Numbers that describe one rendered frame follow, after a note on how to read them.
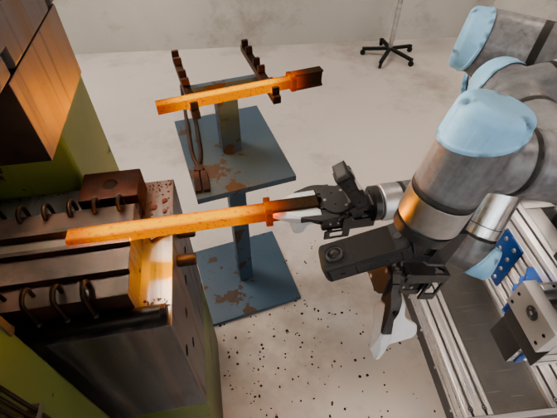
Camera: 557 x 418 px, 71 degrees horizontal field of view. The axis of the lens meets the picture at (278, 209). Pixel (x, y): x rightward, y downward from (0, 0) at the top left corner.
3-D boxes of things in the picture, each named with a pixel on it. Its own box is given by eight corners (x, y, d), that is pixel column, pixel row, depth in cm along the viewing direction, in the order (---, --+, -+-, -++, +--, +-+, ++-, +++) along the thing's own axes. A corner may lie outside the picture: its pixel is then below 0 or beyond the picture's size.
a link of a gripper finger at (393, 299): (398, 339, 49) (406, 271, 48) (386, 339, 48) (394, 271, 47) (380, 323, 53) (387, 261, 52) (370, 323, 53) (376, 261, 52)
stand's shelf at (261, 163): (256, 109, 143) (256, 104, 141) (296, 180, 117) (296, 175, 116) (175, 125, 136) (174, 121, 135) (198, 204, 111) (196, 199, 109)
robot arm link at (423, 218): (428, 214, 40) (399, 166, 46) (409, 244, 43) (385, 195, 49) (489, 217, 41) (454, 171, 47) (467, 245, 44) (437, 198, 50)
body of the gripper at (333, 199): (321, 241, 78) (378, 232, 79) (324, 213, 71) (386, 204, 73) (312, 213, 83) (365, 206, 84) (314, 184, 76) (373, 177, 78)
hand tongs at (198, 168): (179, 86, 150) (179, 84, 149) (191, 85, 150) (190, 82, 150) (196, 194, 111) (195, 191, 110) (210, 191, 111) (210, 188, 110)
